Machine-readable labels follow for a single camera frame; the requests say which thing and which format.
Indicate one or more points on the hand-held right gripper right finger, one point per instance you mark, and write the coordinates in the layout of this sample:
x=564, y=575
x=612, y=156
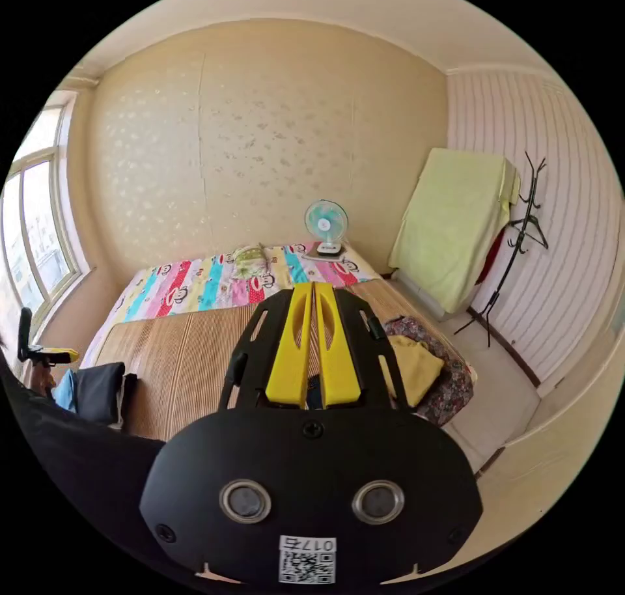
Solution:
x=337, y=356

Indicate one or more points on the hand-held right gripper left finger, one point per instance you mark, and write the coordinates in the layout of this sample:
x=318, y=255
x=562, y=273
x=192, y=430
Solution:
x=289, y=351

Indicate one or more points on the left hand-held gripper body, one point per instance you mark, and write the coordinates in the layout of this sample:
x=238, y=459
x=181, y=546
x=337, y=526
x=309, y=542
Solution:
x=36, y=352

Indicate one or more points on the person's left hand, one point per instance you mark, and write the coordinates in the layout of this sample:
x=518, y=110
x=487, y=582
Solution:
x=45, y=384

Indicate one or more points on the pile of clothes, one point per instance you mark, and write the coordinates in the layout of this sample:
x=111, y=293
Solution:
x=97, y=392

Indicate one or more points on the yellow garment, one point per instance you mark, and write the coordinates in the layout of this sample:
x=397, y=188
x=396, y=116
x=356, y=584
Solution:
x=415, y=365

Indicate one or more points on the small floral pillow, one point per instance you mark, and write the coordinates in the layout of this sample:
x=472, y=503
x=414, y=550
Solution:
x=250, y=262

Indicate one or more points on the bed with woven mat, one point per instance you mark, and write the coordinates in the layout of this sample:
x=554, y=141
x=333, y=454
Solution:
x=190, y=356

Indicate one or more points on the floral folded quilt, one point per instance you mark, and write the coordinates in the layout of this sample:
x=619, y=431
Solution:
x=451, y=382

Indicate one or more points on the window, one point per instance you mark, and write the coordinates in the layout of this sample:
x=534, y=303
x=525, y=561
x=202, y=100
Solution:
x=36, y=224

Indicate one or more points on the small white table fan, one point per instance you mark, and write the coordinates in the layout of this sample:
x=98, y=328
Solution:
x=326, y=226

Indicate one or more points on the cupboard under yellow-green cloth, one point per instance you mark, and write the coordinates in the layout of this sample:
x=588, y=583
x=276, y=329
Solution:
x=451, y=224

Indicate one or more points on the red hanging garment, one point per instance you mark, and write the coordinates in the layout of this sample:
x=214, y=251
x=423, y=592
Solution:
x=490, y=258

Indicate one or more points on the black coat stand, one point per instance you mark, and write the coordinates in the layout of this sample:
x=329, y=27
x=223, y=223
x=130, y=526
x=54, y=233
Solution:
x=520, y=243

